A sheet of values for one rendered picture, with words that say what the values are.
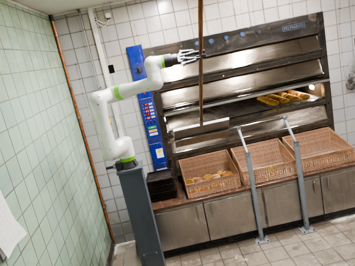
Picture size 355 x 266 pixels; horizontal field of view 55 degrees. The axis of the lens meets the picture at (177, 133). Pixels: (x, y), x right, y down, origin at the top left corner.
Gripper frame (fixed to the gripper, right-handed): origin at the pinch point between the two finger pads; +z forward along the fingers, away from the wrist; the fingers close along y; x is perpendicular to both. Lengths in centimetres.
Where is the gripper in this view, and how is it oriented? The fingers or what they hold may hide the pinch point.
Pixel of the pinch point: (200, 54)
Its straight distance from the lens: 247.8
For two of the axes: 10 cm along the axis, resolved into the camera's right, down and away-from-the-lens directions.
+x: -0.6, -4.7, -8.8
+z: 9.8, -2.1, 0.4
